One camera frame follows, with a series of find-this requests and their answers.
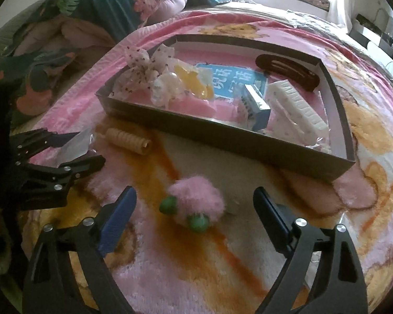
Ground white plastic packet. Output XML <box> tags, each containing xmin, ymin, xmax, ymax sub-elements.
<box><xmin>55</xmin><ymin>127</ymin><xmax>96</xmax><ymax>167</ymax></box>

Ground pearl ball hair clip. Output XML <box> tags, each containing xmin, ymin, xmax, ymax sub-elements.
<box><xmin>150</xmin><ymin>72</ymin><xmax>185</xmax><ymax>109</ymax></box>

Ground yellow jewelry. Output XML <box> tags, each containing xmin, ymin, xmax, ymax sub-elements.
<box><xmin>174</xmin><ymin>64</ymin><xmax>214</xmax><ymax>100</ymax></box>

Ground brown oval hair clip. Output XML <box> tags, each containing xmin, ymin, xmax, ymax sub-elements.
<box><xmin>255</xmin><ymin>54</ymin><xmax>320</xmax><ymax>92</ymax></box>

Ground grey headboard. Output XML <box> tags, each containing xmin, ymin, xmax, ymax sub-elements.
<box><xmin>0</xmin><ymin>4</ymin><xmax>37</xmax><ymax>61</ymax></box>

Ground pink teddy bear blanket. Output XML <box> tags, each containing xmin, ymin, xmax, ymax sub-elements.
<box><xmin>23</xmin><ymin>12</ymin><xmax>393</xmax><ymax>313</ymax></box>

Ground white spotted fabric flower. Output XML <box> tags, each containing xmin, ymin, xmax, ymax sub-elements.
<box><xmin>113</xmin><ymin>44</ymin><xmax>174</xmax><ymax>99</ymax></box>

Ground dark floral quilt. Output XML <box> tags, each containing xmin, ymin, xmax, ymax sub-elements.
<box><xmin>0</xmin><ymin>0</ymin><xmax>187</xmax><ymax>125</ymax></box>

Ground white hair claw clip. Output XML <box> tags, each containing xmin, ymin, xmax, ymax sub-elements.
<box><xmin>266</xmin><ymin>80</ymin><xmax>330</xmax><ymax>145</ymax></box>

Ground dark shallow cardboard tray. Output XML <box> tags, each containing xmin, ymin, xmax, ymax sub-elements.
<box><xmin>96</xmin><ymin>34</ymin><xmax>355</xmax><ymax>182</ymax></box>

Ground blue label card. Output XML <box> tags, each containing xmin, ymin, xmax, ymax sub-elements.
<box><xmin>196</xmin><ymin>63</ymin><xmax>267</xmax><ymax>99</ymax></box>

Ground white rounded bed footboard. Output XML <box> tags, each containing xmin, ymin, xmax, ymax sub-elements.
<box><xmin>349</xmin><ymin>29</ymin><xmax>393</xmax><ymax>77</ymax></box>

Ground black white desk shelf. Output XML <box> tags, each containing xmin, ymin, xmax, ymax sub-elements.
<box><xmin>349</xmin><ymin>14</ymin><xmax>393</xmax><ymax>56</ymax></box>

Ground grey striped folded blanket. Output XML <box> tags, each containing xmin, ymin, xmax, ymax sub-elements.
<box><xmin>281</xmin><ymin>8</ymin><xmax>352</xmax><ymax>38</ymax></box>

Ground beige spiral hair tie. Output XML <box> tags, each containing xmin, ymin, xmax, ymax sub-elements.
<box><xmin>104</xmin><ymin>127</ymin><xmax>153</xmax><ymax>157</ymax></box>

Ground pink fluffy green-bead hair tie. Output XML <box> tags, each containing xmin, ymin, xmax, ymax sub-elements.
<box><xmin>158</xmin><ymin>175</ymin><xmax>227</xmax><ymax>234</ymax></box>

